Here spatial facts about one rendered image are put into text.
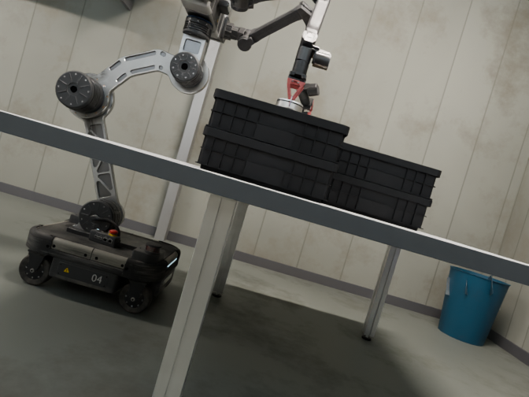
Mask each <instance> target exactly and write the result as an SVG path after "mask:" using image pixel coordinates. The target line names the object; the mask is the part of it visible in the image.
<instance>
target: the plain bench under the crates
mask: <svg viewBox="0 0 529 397"><path fill-rule="evenodd" d="M0 132H4V133H6V134H10V135H14V136H17V137H21V138H23V139H28V140H31V141H34V142H37V143H41V144H44V145H47V146H50V147H55V148H58V149H61V150H66V151H68V152H72V153H74V154H79V155H82V156H85V157H88V158H93V159H95V160H99V161H103V162H106V163H109V164H112V165H117V166H120V167H123V168H126V169H130V170H133V171H136V172H139V173H144V174H146V175H150V176H155V177H157V178H161V179H163V180H168V181H171V182H174V183H177V184H182V185H184V186H188V187H192V188H195V189H198V190H201V191H206V192H208V193H210V196H209V201H208V204H207V207H206V210H205V215H204V217H203V221H202V226H201V228H200V232H199V234H198V239H197V242H196V245H195V248H194V253H193V256H192V259H191V263H190V267H189V269H188V273H187V278H186V280H185V284H184V286H183V291H182V294H181V297H180V300H179V305H178V308H177V311H176V315H175V319H174V321H173V325H172V330H171V332H170V335H169V338H168V343H167V346H166V349H165V354H164V357H163V360H162V363H161V368H160V371H159V374H158V376H157V381H156V384H155V387H154V392H153V395H152V397H182V394H183V389H184V386H185V383H186V380H187V375H188V373H189V369H190V367H191V362H192V359H193V356H194V351H195V348H196V346H197V342H198V337H199V335H200V331H201V329H202V324H203V321H204V318H205V313H206V311H207V307H208V305H209V300H210V297H211V294H212V295H213V296H214V297H217V298H220V297H221V294H223V291H224V286H225V284H226V280H227V278H228V273H229V270H230V267H231V262H232V259H233V257H234V253H235V248H236V246H237V242H238V240H239V235H240V232H241V229H242V224H243V222H244V219H245V216H246V211H247V208H248V205H252V206H257V207H260V208H263V209H266V210H271V211H273V212H277V213H281V214H284V215H287V216H290V217H295V218H297V219H300V220H303V221H308V222H311V223H314V224H318V225H322V226H324V227H328V228H333V229H335V230H338V231H341V232H346V233H349V234H352V235H355V236H360V237H362V238H366V239H370V240H373V241H376V242H379V243H384V244H386V245H388V246H387V250H386V253H385V256H384V259H383V264H382V266H381V269H380V271H379V276H378V279H377V282H376V285H375V289H374V292H373V295H372V299H371V302H370V305H369V308H368V312H367V315H366V318H365V321H364V325H363V328H362V332H363V333H364V335H363V336H362V339H365V340H367V341H371V338H370V337H369V336H371V337H374V335H375V331H376V328H377V325H378V323H379V318H380V315H381V313H382V309H383V305H384V303H385V299H386V296H387V292H388V289H389V286H390V282H391V279H392V276H393V274H394V269H395V266H396V264H397V261H398V256H399V254H400V251H401V249H403V250H407V251H411V252H413V253H417V254H421V255H424V256H427V257H430V258H435V259H438V260H440V261H444V262H448V263H451V264H454V265H459V266H462V267H465V268H468V269H472V270H475V271H478V272H481V273H486V274H489V275H491V276H496V277H500V278H502V279H506V280H510V281H513V282H516V283H519V284H524V285H527V286H529V264H526V263H523V262H519V261H516V260H513V259H511V258H506V257H503V256H500V255H497V254H492V253H490V252H487V251H484V250H480V249H477V248H474V247H470V246H466V245H464V244H461V243H456V242H454V241H451V240H447V239H443V238H440V237H437V236H433V235H430V234H427V233H425V232H420V231H414V230H412V229H408V228H403V227H401V226H397V225H395V224H390V223H387V222H384V221H380V220H376V219H374V218H370V217H366V216H363V215H360V214H357V213H353V212H350V211H347V210H342V209H339V208H336V207H333V206H329V205H325V204H323V203H318V202H313V201H310V200H307V199H304V198H299V197H297V196H293V195H289V194H286V193H283V192H280V191H276V190H272V189H270V188H266V187H262V186H259V185H256V184H252V183H248V182H246V181H243V180H238V179H235V178H232V177H229V176H225V175H221V174H219V173H214V172H211V171H208V170H205V169H200V166H196V165H192V164H189V163H186V162H183V161H179V160H176V159H173V158H168V157H165V156H162V155H159V154H155V153H151V152H149V151H145V150H140V149H137V148H134V147H130V146H126V145H124V144H120V143H115V142H112V141H109V140H106V139H101V138H98V137H95V136H92V135H87V134H84V133H81V132H76V131H73V130H70V129H67V128H62V127H59V126H56V125H52V124H47V123H45V122H42V121H37V120H33V119H31V118H27V117H22V116H20V115H16V114H14V113H8V112H6V111H2V110H0ZM236 207H237V208H236ZM233 218H234V219H233ZM230 229H231V230H230ZM225 245H226V246H225ZM224 248H225V249H224ZM222 256H223V257H222ZM212 291H215V292H213V293H212ZM220 293H221V294H220ZM365 335H366V336H365Z"/></svg>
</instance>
